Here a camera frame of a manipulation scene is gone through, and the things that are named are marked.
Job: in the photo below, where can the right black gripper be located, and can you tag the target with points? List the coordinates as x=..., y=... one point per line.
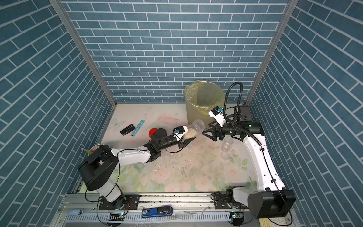
x=217, y=128

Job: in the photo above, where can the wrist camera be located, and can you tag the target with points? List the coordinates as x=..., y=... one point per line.
x=180, y=131
x=217, y=114

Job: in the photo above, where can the teal ruler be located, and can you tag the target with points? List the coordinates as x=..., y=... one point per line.
x=133, y=134

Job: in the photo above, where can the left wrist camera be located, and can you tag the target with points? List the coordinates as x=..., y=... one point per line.
x=180, y=131

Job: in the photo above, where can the white slotted cable duct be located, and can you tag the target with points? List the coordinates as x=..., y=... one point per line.
x=136, y=218

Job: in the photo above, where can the beige bin with yellow bag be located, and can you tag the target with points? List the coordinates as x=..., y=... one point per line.
x=201, y=97

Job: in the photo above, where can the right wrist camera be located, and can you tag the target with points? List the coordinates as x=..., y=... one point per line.
x=217, y=114

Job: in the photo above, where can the blue black handheld device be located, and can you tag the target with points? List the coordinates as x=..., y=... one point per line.
x=163, y=211

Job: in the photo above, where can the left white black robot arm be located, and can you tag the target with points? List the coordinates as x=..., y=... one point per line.
x=101, y=170

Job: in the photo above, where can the pink pen holder cup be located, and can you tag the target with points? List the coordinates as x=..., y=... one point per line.
x=92, y=149

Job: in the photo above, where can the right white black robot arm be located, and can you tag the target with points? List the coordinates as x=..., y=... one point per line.
x=271, y=199

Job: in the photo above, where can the black stapler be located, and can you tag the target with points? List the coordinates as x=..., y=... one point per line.
x=130, y=128

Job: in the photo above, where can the red lidded rice jar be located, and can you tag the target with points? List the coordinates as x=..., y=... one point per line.
x=151, y=132

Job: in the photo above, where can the aluminium mounting rail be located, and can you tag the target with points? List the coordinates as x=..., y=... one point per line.
x=190, y=202

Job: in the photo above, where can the clear rice jar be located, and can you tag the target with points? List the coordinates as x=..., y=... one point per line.
x=195, y=129

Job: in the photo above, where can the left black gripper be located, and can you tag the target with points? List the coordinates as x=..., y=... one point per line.
x=184, y=143

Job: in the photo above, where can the white lidded rice jar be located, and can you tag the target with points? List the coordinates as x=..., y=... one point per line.
x=227, y=144

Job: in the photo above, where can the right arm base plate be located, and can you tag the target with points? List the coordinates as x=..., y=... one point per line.
x=223, y=201

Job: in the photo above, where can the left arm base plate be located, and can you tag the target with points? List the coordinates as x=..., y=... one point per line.
x=126, y=202

